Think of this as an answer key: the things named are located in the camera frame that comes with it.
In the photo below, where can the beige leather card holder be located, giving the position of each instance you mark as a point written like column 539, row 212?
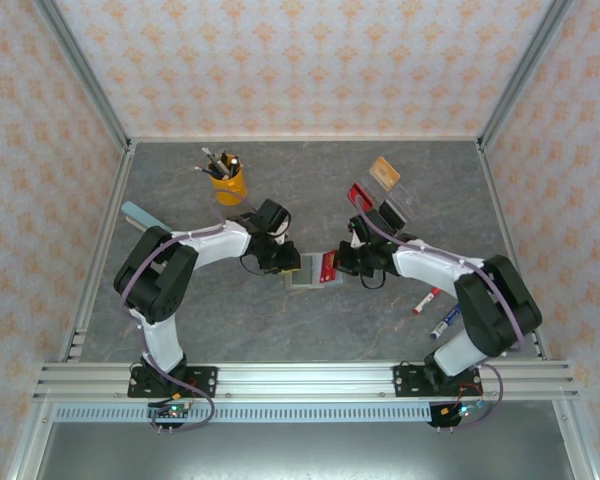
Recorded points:
column 307, row 272

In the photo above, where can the red card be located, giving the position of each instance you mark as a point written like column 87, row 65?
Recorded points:
column 327, row 270
column 356, row 192

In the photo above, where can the clear acrylic card stand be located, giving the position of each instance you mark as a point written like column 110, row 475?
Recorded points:
column 405, row 197

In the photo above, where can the gold card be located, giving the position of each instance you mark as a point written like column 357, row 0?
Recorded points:
column 385, row 171

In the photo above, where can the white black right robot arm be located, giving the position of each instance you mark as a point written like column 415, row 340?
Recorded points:
column 430, row 265

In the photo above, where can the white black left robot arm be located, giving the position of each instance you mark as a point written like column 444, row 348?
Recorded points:
column 215, row 247

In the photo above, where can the black card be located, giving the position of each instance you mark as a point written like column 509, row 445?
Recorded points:
column 395, row 215

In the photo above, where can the red whiteboard marker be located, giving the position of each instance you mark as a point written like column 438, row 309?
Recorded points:
column 426, row 301

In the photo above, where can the yellow pen cup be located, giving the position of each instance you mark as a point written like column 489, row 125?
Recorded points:
column 229, row 190

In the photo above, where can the blue whiteboard marker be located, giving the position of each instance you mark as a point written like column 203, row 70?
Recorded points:
column 446, row 322

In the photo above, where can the beige flat stick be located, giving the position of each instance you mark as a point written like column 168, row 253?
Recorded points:
column 225, row 162

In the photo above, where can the black pen silver tip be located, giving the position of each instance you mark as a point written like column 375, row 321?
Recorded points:
column 211, row 157

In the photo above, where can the aluminium mounting beam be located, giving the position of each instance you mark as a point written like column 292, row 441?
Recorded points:
column 305, row 380

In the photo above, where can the light blue whiteboard eraser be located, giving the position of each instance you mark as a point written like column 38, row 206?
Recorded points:
column 140, row 215

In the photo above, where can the small circuit board green light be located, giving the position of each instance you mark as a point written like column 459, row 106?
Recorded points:
column 460, row 412
column 172, row 412

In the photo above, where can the grey metal panel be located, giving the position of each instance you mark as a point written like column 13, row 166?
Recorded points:
column 300, row 455

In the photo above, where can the aluminium table edge rail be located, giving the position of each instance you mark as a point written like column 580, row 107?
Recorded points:
column 500, row 210
column 305, row 138
column 102, row 235

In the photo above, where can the aluminium frame post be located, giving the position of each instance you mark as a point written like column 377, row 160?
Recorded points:
column 526, row 67
column 80, row 67

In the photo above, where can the aluminium frame leg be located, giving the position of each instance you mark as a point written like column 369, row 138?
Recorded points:
column 577, row 450
column 27, row 450

